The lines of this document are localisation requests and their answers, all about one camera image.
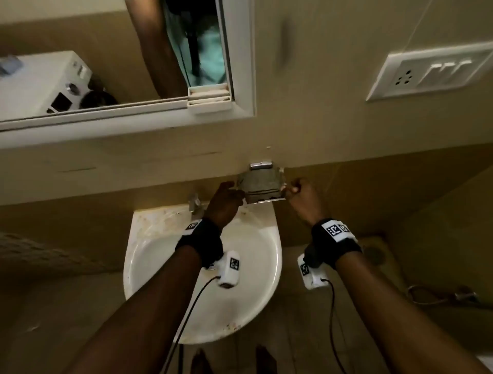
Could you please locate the person's right hand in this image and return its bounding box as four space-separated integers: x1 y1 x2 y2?
284 178 329 227

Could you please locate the person's left hand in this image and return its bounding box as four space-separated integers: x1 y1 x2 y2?
203 180 247 232

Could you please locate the grey cleaning cloth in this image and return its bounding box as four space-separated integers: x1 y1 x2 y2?
237 169 288 204

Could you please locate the white wash basin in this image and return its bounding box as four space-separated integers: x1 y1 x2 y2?
123 202 283 346

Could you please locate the person's left forearm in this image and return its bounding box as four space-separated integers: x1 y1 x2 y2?
65 246 203 374

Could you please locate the chrome basin tap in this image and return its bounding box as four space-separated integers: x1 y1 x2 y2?
187 194 205 215

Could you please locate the person's left foot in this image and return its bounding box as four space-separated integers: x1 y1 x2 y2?
191 348 215 374

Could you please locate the person's foot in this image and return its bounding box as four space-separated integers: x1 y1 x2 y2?
255 345 279 374
191 348 215 374

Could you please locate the person's right foot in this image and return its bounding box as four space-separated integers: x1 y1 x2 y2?
255 345 279 374

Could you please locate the black left wrist band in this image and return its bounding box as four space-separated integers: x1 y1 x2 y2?
175 217 224 269

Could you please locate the black wrist band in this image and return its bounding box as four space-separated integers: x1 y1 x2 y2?
304 218 363 270
175 217 224 269

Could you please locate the black right wrist band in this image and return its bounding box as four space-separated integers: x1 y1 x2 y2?
304 218 363 270

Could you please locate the dark round floor drain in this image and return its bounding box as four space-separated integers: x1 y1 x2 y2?
364 245 386 267

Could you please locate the white framed mirror cabinet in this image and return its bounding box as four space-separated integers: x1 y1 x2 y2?
0 0 257 151

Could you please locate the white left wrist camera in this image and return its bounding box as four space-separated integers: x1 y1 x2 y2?
214 250 241 289

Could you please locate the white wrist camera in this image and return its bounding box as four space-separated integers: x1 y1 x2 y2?
297 253 328 290
214 250 241 289

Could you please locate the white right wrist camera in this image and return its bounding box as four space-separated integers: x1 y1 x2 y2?
297 253 328 290

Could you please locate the black left camera cable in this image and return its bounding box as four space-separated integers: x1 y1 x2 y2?
163 275 222 374

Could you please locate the black camera cable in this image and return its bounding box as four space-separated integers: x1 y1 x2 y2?
163 275 222 374
321 278 347 374

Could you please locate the black right camera cable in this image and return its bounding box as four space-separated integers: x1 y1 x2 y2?
321 278 347 374

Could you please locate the white wall switch panel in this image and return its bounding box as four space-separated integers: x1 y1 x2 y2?
366 41 493 102

